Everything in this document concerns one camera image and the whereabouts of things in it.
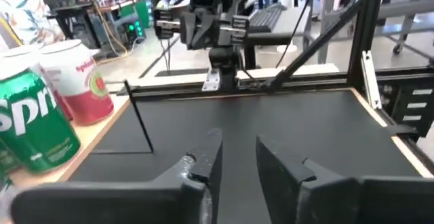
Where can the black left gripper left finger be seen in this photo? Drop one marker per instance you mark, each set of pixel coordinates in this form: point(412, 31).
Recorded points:
point(118, 203)

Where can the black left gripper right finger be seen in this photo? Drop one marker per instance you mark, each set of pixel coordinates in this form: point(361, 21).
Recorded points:
point(356, 203)

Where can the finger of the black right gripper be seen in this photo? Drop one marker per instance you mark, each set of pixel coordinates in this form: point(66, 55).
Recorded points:
point(190, 30)
point(208, 30)

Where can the white Celsius can black lid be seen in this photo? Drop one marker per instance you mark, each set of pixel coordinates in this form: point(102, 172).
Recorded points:
point(5, 197)

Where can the green Sprite can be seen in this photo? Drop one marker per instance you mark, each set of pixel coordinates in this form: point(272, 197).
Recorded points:
point(6, 159)
point(34, 125)

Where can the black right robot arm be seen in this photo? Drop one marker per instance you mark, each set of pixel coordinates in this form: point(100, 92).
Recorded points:
point(223, 64)

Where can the wooden shelf with black legs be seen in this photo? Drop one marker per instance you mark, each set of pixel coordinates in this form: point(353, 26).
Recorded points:
point(91, 132)

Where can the dark keyboard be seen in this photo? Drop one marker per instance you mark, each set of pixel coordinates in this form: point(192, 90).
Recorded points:
point(268, 17)

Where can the grey desk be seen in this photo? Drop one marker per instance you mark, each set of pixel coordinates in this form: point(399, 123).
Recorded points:
point(291, 23)

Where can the black computer green lights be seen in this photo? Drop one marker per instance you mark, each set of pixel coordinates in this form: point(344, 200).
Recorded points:
point(134, 30)

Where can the black edge clamp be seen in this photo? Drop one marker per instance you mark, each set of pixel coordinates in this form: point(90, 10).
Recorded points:
point(401, 129)

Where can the black box white labels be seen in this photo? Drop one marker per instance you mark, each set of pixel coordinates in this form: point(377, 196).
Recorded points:
point(413, 105)

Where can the silver aluminium bar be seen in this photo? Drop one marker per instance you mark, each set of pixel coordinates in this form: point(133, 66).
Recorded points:
point(370, 81)

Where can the black caster wheel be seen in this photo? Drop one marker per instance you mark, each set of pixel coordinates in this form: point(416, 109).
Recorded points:
point(397, 48)

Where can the teal patterned banner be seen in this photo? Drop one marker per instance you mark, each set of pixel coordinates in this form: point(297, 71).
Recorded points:
point(23, 13)

